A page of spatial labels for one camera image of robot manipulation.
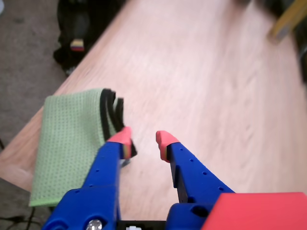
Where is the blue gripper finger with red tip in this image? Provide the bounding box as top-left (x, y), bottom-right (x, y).
top-left (155, 130), bottom-right (236, 230)
top-left (43, 126), bottom-right (132, 230)

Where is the green cloth with black trim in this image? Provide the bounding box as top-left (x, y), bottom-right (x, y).
top-left (29, 88), bottom-right (139, 208)

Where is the black bag with colour label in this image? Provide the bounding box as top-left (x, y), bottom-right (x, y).
top-left (52, 0), bottom-right (123, 75)

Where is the red camera mount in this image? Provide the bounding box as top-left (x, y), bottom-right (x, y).
top-left (201, 191), bottom-right (307, 230)

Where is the yellow frame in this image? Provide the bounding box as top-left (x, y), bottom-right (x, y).
top-left (268, 0), bottom-right (307, 44)

